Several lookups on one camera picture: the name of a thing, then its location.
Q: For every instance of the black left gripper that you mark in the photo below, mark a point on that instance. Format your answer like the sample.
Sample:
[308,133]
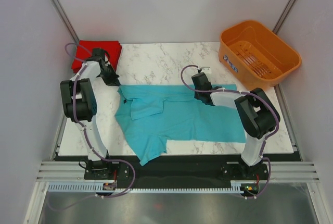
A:
[114,81]

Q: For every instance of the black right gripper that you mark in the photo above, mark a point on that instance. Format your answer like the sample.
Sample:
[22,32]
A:
[196,95]

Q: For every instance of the turquoise t shirt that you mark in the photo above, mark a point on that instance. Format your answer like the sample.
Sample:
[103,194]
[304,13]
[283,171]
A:
[150,115]

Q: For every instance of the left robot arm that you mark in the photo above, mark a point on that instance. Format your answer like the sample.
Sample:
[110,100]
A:
[80,104]

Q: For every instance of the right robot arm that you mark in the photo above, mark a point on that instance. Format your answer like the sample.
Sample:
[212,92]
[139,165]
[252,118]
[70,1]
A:
[257,114]

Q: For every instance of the dark red folded t shirt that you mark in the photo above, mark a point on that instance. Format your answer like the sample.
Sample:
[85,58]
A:
[117,57]

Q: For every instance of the orange plastic tub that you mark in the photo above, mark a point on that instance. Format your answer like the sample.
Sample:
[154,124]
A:
[256,56]

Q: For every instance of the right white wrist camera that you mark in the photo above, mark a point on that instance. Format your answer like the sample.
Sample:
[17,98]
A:
[205,69]

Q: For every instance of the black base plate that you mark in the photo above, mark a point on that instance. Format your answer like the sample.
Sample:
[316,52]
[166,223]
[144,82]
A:
[176,171]

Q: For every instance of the white slotted cable duct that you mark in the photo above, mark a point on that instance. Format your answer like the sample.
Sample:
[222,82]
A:
[100,187]

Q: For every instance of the left aluminium frame post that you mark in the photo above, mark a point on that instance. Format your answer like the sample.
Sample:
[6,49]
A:
[63,16]

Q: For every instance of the aluminium frame post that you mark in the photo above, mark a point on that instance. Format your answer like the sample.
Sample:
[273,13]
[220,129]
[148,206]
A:
[63,16]
[283,16]

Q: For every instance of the right aluminium frame post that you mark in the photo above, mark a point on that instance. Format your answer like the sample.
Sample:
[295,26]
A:
[283,16]

